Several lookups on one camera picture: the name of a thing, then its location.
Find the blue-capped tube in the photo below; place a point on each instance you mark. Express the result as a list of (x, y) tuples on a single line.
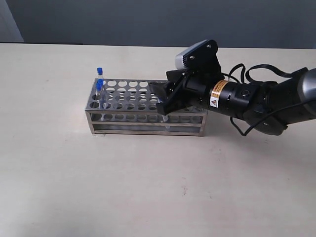
[(164, 118), (99, 92), (104, 97), (100, 74)]

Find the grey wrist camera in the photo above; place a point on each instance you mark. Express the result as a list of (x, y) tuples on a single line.
[(182, 57)]

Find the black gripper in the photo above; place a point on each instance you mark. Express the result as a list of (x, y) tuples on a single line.
[(203, 85)]

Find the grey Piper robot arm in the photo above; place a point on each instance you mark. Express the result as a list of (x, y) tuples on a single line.
[(266, 106)]

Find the stainless steel test tube rack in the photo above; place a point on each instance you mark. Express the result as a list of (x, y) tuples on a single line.
[(131, 109)]

